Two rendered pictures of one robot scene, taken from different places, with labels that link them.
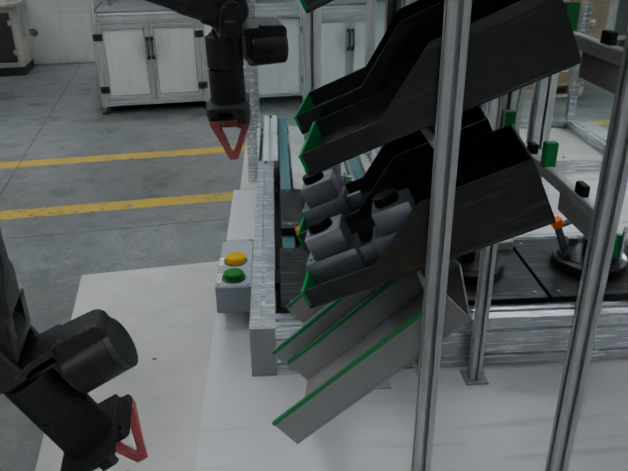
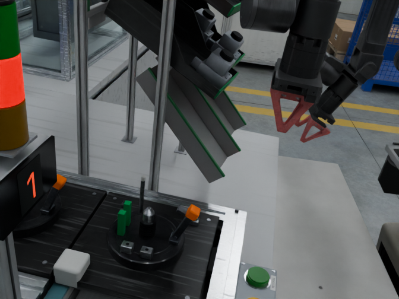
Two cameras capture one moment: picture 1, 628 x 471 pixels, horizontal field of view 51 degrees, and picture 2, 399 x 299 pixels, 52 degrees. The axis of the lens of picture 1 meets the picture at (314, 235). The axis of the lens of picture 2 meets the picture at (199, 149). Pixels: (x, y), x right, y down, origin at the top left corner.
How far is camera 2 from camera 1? 1.66 m
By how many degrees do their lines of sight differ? 124
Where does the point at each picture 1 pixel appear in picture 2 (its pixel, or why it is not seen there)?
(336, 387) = (222, 95)
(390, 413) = not seen: hidden behind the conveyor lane
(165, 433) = (295, 222)
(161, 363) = (313, 279)
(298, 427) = (234, 121)
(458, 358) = not seen: hidden behind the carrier
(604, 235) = not seen: outside the picture
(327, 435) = (200, 194)
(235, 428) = (253, 212)
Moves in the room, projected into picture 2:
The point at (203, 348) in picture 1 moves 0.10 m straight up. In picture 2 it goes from (278, 287) to (290, 252)
